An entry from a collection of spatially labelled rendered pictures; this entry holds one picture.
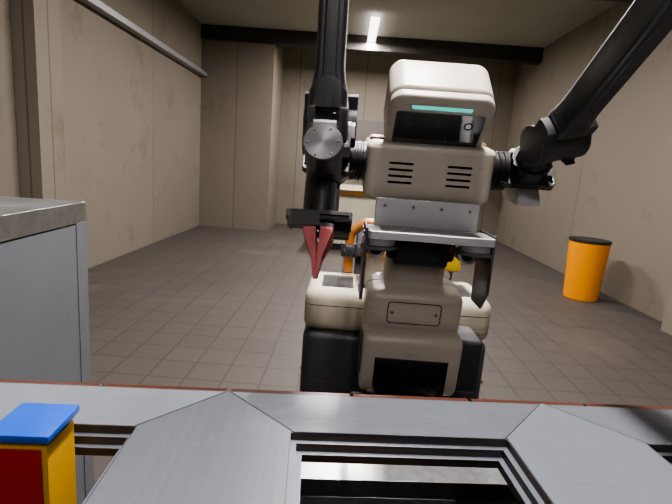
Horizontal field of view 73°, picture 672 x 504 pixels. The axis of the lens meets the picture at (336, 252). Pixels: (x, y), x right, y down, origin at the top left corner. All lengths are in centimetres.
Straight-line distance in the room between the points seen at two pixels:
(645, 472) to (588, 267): 453
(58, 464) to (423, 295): 75
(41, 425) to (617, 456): 63
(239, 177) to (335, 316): 665
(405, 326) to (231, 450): 61
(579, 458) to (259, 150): 740
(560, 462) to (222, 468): 38
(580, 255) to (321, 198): 454
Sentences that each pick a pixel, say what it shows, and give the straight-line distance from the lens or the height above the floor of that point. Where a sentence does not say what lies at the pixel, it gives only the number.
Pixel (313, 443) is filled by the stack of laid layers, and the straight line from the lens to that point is 58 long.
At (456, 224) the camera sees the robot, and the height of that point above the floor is 106.
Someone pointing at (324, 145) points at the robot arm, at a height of 119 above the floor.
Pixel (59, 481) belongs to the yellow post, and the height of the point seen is 82.
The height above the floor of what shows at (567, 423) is 84.
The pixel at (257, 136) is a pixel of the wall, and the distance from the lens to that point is 781.
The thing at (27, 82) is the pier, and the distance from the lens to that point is 418.
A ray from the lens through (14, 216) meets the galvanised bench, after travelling 87.
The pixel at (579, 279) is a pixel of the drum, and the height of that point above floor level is 22.
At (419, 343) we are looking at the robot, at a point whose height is 79.
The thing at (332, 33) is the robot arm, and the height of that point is 136.
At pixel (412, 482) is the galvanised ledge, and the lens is 81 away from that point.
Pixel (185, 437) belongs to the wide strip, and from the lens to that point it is 58.
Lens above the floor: 116
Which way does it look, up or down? 11 degrees down
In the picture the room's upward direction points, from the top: 4 degrees clockwise
